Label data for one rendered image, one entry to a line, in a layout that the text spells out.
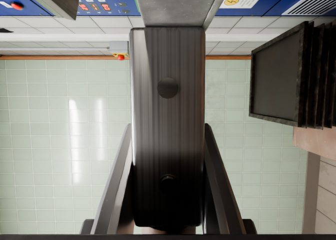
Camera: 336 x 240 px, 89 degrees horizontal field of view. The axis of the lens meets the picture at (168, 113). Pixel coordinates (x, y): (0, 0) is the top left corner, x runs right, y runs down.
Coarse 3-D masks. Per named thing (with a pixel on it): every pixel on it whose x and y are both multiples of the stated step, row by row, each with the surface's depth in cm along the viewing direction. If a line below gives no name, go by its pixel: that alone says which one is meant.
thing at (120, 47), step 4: (112, 44) 93; (116, 44) 93; (120, 44) 93; (124, 44) 93; (128, 44) 96; (112, 48) 93; (116, 48) 93; (120, 48) 93; (124, 48) 93; (128, 48) 96; (112, 52) 93; (116, 52) 93; (120, 52) 93; (124, 52) 93; (128, 52) 96; (116, 56) 100; (124, 56) 100; (128, 56) 100
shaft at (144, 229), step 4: (144, 228) 9; (148, 228) 8; (152, 228) 8; (184, 228) 8; (188, 228) 8; (192, 228) 9; (144, 232) 9; (148, 232) 8; (152, 232) 8; (156, 232) 8; (160, 232) 8; (164, 232) 8; (168, 232) 8; (172, 232) 8; (176, 232) 8; (180, 232) 8; (184, 232) 8; (188, 232) 8; (192, 232) 9
